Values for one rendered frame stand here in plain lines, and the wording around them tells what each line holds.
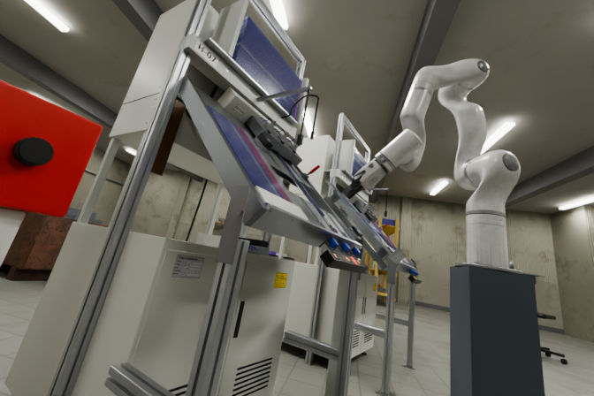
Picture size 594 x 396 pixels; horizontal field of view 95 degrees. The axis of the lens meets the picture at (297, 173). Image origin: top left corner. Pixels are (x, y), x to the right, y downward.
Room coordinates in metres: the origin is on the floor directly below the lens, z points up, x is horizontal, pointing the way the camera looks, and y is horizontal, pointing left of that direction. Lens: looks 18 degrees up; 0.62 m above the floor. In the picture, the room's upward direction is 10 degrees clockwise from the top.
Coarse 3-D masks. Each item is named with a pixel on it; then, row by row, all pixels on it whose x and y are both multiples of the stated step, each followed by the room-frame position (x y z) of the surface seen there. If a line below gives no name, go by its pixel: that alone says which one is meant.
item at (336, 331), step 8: (344, 272) 1.42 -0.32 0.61; (344, 280) 1.42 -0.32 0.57; (344, 288) 1.42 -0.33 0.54; (336, 296) 1.44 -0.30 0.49; (344, 296) 1.42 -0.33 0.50; (336, 304) 1.43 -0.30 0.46; (336, 312) 1.43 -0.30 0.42; (336, 320) 1.43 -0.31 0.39; (336, 328) 1.43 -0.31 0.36; (336, 336) 1.43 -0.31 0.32; (336, 344) 1.42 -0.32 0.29; (328, 368) 1.44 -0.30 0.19; (336, 368) 1.42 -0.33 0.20; (328, 376) 1.43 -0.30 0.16; (328, 384) 1.43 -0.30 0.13; (328, 392) 1.43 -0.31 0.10
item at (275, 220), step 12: (264, 216) 0.64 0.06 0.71; (276, 216) 0.67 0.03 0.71; (288, 216) 0.70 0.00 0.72; (264, 228) 0.69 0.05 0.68; (276, 228) 0.72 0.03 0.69; (288, 228) 0.75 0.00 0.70; (300, 228) 0.78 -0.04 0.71; (312, 228) 0.82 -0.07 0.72; (324, 228) 0.88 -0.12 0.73; (300, 240) 0.84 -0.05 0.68; (312, 240) 0.88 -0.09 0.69; (324, 240) 0.93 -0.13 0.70; (348, 240) 1.04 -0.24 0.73; (348, 252) 1.14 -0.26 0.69
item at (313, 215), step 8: (296, 200) 0.94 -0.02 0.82; (304, 200) 1.04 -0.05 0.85; (304, 208) 0.95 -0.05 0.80; (312, 208) 1.05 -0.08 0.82; (312, 216) 0.96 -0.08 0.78; (320, 216) 1.06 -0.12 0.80; (328, 216) 1.17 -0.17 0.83; (320, 224) 0.94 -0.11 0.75; (336, 224) 1.19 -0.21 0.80; (344, 232) 1.15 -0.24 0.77
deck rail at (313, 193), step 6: (294, 180) 1.40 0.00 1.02; (306, 180) 1.36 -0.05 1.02; (312, 186) 1.33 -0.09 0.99; (312, 192) 1.33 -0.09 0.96; (312, 198) 1.33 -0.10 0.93; (318, 198) 1.31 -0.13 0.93; (318, 204) 1.30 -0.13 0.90; (324, 204) 1.29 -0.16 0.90; (330, 210) 1.27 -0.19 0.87; (336, 216) 1.25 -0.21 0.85; (342, 228) 1.23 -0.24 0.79; (348, 234) 1.21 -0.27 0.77; (354, 240) 1.19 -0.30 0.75
